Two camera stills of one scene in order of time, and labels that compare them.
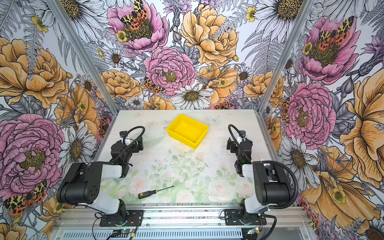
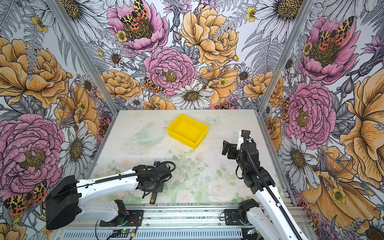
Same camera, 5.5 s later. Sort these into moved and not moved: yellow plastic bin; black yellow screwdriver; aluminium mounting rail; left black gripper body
Moved: left black gripper body; black yellow screwdriver
Not moved: aluminium mounting rail; yellow plastic bin
